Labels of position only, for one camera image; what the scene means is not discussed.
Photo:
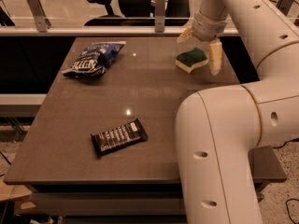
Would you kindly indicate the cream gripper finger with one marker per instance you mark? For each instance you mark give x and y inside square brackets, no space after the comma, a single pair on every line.
[215,56]
[187,33]

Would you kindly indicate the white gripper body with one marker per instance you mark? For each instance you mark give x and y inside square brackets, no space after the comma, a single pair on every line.
[207,28]

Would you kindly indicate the green and yellow sponge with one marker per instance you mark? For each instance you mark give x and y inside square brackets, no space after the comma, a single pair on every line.
[190,60]

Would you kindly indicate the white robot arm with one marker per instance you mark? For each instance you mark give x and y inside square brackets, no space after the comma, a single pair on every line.
[216,128]

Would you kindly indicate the black office chair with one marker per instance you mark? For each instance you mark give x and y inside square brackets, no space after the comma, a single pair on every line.
[141,13]

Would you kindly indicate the blue chips bag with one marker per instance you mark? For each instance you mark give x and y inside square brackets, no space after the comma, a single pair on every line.
[94,60]

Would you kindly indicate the black chocolate bar wrapper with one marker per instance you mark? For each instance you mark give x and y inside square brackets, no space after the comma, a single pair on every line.
[118,138]

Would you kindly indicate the brown table with drawers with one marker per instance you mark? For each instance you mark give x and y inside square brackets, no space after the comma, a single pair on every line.
[143,84]

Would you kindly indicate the grey metal bracket middle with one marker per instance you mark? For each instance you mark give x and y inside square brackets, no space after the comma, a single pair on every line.
[159,15]

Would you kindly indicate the grey metal bracket left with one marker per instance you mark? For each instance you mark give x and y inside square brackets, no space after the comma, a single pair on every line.
[41,20]

